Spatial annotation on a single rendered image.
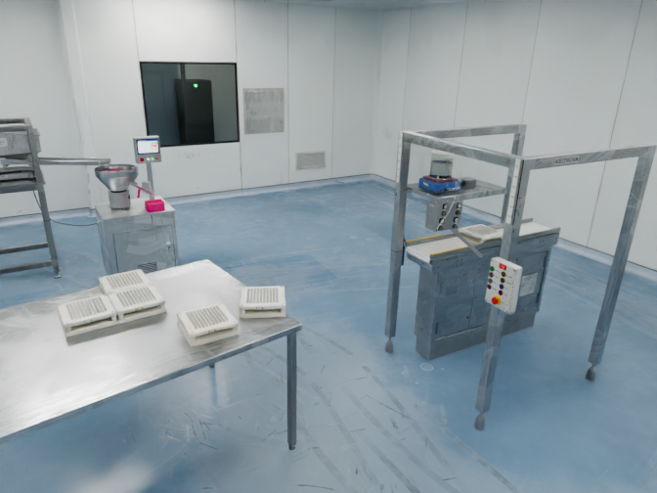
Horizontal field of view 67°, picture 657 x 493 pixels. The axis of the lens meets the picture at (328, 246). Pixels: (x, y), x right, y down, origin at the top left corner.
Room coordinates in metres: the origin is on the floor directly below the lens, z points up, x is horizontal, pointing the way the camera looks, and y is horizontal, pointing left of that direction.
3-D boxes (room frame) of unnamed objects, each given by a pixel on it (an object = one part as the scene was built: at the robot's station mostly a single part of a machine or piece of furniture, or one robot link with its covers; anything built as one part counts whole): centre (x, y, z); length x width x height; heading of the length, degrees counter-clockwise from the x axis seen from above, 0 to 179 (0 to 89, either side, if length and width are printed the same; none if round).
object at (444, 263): (3.56, -1.20, 0.82); 1.30 x 0.29 x 0.10; 120
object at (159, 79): (7.45, 2.01, 1.43); 1.38 x 0.01 x 1.16; 122
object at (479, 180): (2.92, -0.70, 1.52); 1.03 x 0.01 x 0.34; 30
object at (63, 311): (2.27, 1.24, 0.89); 0.25 x 0.24 x 0.02; 35
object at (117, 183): (4.55, 1.92, 0.95); 0.49 x 0.36 x 0.37; 122
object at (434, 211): (3.17, -0.76, 1.19); 0.22 x 0.11 x 0.20; 120
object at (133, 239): (4.53, 1.86, 0.38); 0.63 x 0.57 x 0.76; 122
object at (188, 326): (2.21, 0.60, 0.89); 0.25 x 0.24 x 0.02; 31
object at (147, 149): (4.76, 1.75, 1.07); 0.23 x 0.10 x 0.62; 122
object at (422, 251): (3.56, -1.20, 0.86); 1.35 x 0.25 x 0.05; 120
